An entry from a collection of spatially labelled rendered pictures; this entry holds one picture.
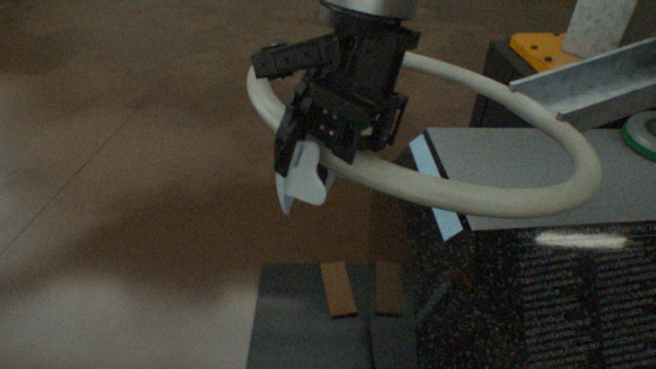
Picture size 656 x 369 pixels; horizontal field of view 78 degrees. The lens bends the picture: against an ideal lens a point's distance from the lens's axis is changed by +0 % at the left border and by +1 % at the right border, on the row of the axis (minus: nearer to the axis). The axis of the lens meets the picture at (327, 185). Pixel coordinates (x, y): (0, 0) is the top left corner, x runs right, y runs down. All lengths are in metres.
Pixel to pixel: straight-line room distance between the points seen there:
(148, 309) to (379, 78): 1.51
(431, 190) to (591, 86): 0.54
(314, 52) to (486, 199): 0.21
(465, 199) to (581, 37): 1.42
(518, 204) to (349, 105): 0.19
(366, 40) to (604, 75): 0.64
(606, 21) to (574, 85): 0.87
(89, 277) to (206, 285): 0.49
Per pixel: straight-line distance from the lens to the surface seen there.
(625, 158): 1.04
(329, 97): 0.35
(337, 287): 1.63
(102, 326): 1.77
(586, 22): 1.77
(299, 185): 0.40
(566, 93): 0.85
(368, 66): 0.34
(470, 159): 0.89
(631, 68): 0.96
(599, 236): 0.83
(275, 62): 0.41
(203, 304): 1.69
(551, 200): 0.46
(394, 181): 0.38
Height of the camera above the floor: 1.31
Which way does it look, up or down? 38 degrees down
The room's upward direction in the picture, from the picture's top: straight up
